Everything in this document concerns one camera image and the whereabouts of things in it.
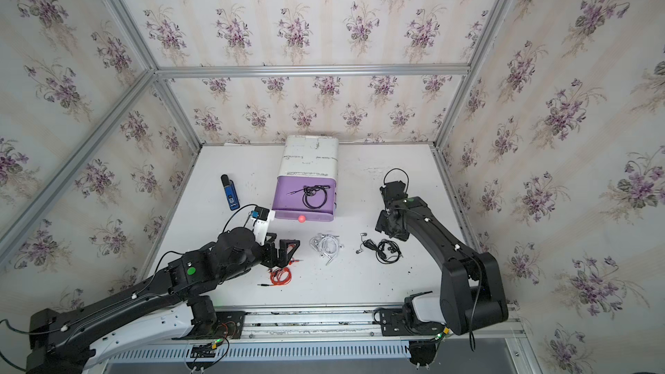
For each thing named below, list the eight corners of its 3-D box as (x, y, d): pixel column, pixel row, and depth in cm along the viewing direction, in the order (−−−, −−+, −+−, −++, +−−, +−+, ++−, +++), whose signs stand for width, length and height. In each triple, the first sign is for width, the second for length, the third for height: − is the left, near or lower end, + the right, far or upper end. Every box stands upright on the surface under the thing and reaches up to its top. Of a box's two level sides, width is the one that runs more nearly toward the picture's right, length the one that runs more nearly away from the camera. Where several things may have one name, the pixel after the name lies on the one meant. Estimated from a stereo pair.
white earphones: (326, 265, 86) (326, 263, 84) (308, 243, 91) (308, 240, 89) (347, 248, 90) (347, 245, 88) (329, 228, 95) (329, 225, 93)
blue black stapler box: (231, 211, 100) (227, 202, 95) (225, 184, 109) (220, 175, 104) (240, 207, 101) (236, 199, 96) (234, 181, 110) (229, 172, 105)
